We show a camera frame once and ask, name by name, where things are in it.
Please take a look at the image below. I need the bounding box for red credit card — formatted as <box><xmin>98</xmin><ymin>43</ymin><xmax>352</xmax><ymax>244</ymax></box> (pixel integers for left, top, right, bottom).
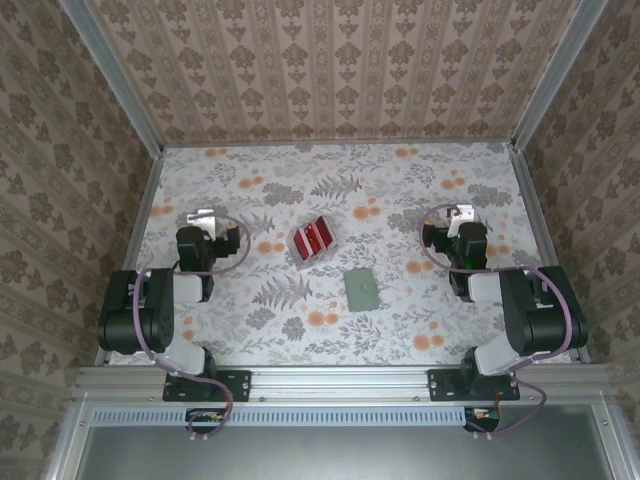
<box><xmin>314</xmin><ymin>218</ymin><xmax>335</xmax><ymax>250</ymax></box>
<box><xmin>294</xmin><ymin>225</ymin><xmax>318</xmax><ymax>261</ymax></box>

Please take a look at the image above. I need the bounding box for floral table cover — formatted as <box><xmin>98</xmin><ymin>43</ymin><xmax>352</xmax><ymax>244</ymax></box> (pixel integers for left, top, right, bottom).
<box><xmin>107</xmin><ymin>142</ymin><xmax>576</xmax><ymax>369</ymax></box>

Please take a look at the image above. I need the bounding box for right black connector box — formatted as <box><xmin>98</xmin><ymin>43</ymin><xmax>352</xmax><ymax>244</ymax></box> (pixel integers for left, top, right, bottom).
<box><xmin>463</xmin><ymin>405</ymin><xmax>502</xmax><ymax>434</ymax></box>

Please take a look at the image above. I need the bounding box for black connector box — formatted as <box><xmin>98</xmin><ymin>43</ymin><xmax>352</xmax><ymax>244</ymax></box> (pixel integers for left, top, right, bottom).
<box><xmin>185</xmin><ymin>407</ymin><xmax>230</xmax><ymax>435</ymax></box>
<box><xmin>463</xmin><ymin>405</ymin><xmax>502</xmax><ymax>434</ymax></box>

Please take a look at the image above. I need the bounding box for left black connector box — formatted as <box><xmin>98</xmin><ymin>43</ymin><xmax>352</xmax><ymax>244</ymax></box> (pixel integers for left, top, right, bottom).
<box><xmin>185</xmin><ymin>407</ymin><xmax>230</xmax><ymax>435</ymax></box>

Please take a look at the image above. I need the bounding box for grey metal panel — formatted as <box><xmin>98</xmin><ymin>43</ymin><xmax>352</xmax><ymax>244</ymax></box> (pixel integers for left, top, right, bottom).
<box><xmin>47</xmin><ymin>399</ymin><xmax>621</xmax><ymax>480</ymax></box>

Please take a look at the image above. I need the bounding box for left aluminium table side rail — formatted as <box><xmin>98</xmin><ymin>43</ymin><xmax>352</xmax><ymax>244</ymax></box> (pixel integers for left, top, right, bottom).
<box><xmin>94</xmin><ymin>149</ymin><xmax>165</xmax><ymax>366</ymax></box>

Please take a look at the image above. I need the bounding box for aluminium table side rail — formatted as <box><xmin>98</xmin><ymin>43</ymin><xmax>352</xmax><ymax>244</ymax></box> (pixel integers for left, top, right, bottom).
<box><xmin>94</xmin><ymin>149</ymin><xmax>165</xmax><ymax>366</ymax></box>
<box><xmin>512</xmin><ymin>144</ymin><xmax>591</xmax><ymax>364</ymax></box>

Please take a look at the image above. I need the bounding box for right aluminium table side rail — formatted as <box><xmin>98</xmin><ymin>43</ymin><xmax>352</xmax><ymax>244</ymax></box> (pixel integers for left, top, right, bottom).
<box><xmin>512</xmin><ymin>144</ymin><xmax>591</xmax><ymax>364</ymax></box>

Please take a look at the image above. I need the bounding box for aluminium table end rail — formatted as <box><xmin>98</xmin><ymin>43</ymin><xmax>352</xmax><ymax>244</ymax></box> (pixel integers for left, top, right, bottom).
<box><xmin>160</xmin><ymin>139</ymin><xmax>516</xmax><ymax>149</ymax></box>

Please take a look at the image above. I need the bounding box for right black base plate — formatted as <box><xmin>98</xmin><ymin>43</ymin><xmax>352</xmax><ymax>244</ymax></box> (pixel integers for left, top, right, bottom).
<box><xmin>428</xmin><ymin>368</ymin><xmax>521</xmax><ymax>403</ymax></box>

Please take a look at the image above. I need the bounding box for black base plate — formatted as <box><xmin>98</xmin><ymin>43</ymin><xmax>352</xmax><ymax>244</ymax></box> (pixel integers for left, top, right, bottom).
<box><xmin>162</xmin><ymin>368</ymin><xmax>252</xmax><ymax>403</ymax></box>
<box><xmin>428</xmin><ymin>368</ymin><xmax>521</xmax><ymax>403</ymax></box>

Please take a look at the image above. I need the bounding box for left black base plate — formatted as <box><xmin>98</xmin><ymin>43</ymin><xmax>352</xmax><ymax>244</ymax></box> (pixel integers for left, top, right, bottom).
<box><xmin>162</xmin><ymin>368</ymin><xmax>252</xmax><ymax>403</ymax></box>

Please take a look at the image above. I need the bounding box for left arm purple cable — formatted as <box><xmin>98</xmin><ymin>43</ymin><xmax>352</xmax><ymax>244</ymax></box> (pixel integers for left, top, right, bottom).
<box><xmin>132</xmin><ymin>210</ymin><xmax>252</xmax><ymax>444</ymax></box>

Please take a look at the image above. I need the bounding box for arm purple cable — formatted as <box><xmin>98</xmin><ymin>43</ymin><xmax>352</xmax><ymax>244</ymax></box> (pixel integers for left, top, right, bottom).
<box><xmin>422</xmin><ymin>203</ymin><xmax>575</xmax><ymax>442</ymax></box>
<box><xmin>132</xmin><ymin>210</ymin><xmax>252</xmax><ymax>444</ymax></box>

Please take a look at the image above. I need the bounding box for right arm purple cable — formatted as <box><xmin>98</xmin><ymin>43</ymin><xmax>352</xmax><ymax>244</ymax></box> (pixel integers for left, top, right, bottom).
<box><xmin>422</xmin><ymin>203</ymin><xmax>575</xmax><ymax>442</ymax></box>

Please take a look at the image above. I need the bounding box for aluminium mounting rail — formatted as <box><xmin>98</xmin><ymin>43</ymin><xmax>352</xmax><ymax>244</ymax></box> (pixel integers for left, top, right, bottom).
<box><xmin>74</xmin><ymin>363</ymin><xmax>614</xmax><ymax>401</ymax></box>

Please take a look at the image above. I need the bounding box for left aluminium frame post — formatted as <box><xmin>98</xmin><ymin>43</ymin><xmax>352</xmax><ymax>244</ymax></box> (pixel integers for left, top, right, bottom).
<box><xmin>58</xmin><ymin>0</ymin><xmax>166</xmax><ymax>157</ymax></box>

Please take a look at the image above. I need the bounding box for aluminium frame post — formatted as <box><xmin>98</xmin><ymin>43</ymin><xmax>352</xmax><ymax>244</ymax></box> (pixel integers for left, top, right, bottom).
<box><xmin>512</xmin><ymin>0</ymin><xmax>609</xmax><ymax>151</ymax></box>
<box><xmin>58</xmin><ymin>0</ymin><xmax>166</xmax><ymax>157</ymax></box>

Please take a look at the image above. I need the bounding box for right aluminium frame post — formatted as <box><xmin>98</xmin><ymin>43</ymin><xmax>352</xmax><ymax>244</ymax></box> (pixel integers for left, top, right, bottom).
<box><xmin>512</xmin><ymin>0</ymin><xmax>609</xmax><ymax>151</ymax></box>

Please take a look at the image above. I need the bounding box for grey slotted cable duct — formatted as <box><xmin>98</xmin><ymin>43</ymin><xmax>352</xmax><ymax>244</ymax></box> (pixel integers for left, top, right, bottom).
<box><xmin>92</xmin><ymin>405</ymin><xmax>501</xmax><ymax>427</ymax></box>

